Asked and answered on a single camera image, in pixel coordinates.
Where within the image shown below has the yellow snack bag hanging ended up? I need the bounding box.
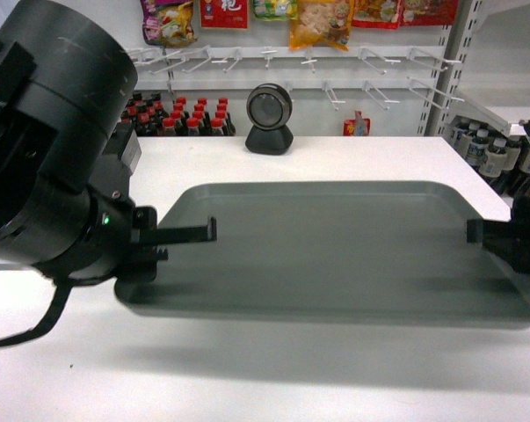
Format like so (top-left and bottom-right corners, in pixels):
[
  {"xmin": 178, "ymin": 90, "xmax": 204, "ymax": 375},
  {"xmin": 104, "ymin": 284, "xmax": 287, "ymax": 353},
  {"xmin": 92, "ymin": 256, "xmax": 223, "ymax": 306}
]
[{"xmin": 288, "ymin": 0, "xmax": 354, "ymax": 51}]

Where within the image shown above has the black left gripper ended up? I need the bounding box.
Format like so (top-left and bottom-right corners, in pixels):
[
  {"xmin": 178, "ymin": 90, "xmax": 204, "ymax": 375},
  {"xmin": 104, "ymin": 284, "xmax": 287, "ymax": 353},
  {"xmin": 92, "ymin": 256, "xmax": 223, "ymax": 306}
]
[{"xmin": 40, "ymin": 193, "xmax": 217, "ymax": 286}]

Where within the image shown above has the black round barcode scanner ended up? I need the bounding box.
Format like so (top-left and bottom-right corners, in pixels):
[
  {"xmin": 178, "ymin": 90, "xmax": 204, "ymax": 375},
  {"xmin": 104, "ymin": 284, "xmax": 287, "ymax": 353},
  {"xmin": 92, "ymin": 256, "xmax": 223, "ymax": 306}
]
[{"xmin": 245, "ymin": 83, "xmax": 294, "ymax": 156}]

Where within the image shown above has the purple snack bag hanging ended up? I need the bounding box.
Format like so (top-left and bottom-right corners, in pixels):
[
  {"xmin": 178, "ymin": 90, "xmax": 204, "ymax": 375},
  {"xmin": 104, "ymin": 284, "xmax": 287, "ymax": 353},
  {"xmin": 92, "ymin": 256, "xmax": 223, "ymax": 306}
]
[{"xmin": 140, "ymin": 0, "xmax": 197, "ymax": 48}]

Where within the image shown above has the grey rectangular serving tray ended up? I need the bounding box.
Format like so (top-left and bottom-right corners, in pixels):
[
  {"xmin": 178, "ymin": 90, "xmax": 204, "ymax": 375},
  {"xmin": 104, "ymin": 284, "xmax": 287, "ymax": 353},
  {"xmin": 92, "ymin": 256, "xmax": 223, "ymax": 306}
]
[{"xmin": 114, "ymin": 181, "xmax": 530, "ymax": 329}]

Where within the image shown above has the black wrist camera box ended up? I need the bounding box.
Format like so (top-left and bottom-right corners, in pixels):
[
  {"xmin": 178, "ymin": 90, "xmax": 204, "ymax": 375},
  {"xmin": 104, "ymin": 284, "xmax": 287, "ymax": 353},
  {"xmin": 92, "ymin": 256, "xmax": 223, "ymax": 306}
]
[{"xmin": 90, "ymin": 122, "xmax": 142, "ymax": 200}]

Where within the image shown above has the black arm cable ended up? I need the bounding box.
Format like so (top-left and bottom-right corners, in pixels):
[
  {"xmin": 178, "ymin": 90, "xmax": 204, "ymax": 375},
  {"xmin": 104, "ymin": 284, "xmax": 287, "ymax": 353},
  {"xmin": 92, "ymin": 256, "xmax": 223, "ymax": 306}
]
[{"xmin": 0, "ymin": 279, "xmax": 70, "ymax": 349}]

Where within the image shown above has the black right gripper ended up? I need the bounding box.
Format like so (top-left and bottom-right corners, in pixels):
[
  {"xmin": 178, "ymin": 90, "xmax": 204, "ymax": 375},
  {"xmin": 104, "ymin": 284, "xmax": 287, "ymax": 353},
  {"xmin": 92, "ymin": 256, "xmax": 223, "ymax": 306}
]
[{"xmin": 466, "ymin": 196, "xmax": 530, "ymax": 274}]

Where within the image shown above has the red snack bag hanging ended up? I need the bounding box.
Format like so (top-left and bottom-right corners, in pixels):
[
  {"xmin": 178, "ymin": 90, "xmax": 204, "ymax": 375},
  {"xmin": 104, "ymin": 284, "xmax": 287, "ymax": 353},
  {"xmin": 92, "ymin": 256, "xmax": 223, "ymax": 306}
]
[{"xmin": 200, "ymin": 0, "xmax": 249, "ymax": 30}]

